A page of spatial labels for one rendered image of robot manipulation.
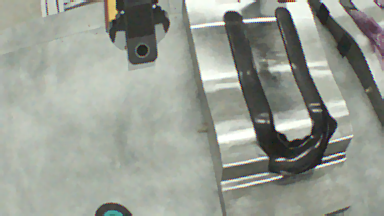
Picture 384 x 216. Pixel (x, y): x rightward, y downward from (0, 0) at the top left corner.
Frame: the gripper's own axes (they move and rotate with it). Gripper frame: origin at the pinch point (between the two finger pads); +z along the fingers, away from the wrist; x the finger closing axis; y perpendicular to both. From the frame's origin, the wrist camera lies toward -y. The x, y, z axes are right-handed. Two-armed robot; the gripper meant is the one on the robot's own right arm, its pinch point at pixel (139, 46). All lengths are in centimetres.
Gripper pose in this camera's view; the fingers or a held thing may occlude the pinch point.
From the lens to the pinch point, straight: 108.9
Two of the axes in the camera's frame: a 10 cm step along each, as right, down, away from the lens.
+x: -9.8, 1.6, -0.9
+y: -1.8, -9.2, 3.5
